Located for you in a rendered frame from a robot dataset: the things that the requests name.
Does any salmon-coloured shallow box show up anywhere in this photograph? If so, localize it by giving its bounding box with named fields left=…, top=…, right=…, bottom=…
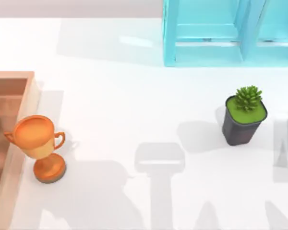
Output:
left=0, top=71, right=42, bottom=230

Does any orange trophy cup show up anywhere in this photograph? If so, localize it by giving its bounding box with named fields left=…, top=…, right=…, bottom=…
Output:
left=3, top=115, right=67, bottom=184

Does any dark grey plant pot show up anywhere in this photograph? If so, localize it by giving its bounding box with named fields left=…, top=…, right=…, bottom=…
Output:
left=221, top=85, right=268, bottom=147

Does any light blue rack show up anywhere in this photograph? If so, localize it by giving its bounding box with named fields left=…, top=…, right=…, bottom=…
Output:
left=162, top=0, right=288, bottom=68

